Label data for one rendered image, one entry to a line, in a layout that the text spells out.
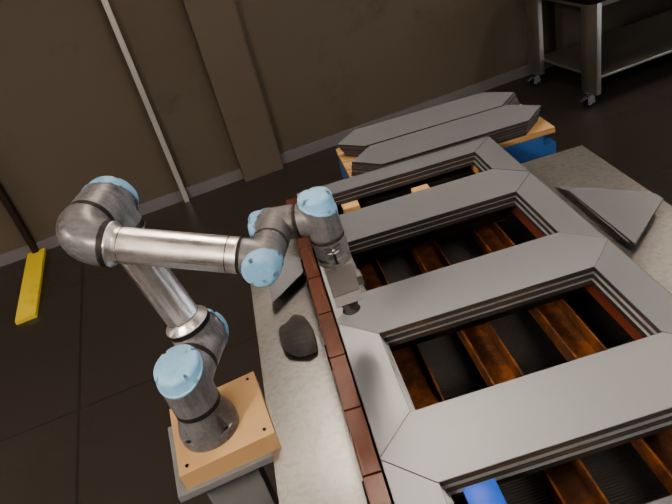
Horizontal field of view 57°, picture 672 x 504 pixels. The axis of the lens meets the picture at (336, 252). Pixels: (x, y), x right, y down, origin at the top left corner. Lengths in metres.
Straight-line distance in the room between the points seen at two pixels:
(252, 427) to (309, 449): 0.15
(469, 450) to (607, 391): 0.30
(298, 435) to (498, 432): 0.54
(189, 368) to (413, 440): 0.53
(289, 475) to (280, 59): 3.40
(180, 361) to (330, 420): 0.40
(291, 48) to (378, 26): 0.66
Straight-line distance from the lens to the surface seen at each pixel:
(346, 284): 1.36
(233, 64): 4.33
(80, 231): 1.31
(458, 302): 1.56
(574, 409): 1.31
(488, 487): 1.17
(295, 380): 1.73
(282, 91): 4.53
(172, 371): 1.48
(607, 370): 1.39
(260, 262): 1.17
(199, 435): 1.56
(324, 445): 1.55
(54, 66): 4.36
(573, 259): 1.68
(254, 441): 1.55
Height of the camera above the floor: 1.85
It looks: 32 degrees down
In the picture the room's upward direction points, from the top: 15 degrees counter-clockwise
